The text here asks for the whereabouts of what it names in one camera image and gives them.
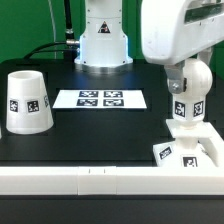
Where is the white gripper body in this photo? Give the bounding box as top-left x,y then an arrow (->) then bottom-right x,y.
141,0 -> 224,65

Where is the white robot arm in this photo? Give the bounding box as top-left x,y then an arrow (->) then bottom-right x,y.
75,0 -> 224,94

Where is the white right fence bar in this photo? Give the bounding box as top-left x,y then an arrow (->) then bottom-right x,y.
199,122 -> 224,168

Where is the white front fence bar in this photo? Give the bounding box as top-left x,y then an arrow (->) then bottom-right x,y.
0,167 -> 224,195

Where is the black upright cable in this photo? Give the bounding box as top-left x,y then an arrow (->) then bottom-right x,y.
63,0 -> 75,41

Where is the white lamp base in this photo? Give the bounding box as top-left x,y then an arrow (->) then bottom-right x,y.
153,119 -> 215,168

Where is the white lamp bulb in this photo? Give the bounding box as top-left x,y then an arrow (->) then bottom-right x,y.
172,58 -> 213,129

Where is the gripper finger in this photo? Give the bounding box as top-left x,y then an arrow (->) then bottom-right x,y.
164,61 -> 186,94
197,48 -> 213,68

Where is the black cable with connector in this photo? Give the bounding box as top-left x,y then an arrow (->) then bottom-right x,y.
23,38 -> 81,61

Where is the white marker sheet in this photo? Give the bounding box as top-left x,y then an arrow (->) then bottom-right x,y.
53,90 -> 147,109

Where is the white lamp shade cone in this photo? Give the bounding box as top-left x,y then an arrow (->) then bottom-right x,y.
6,70 -> 54,135

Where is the white fence bar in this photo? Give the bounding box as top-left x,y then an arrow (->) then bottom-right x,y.
0,167 -> 224,195
199,122 -> 224,168

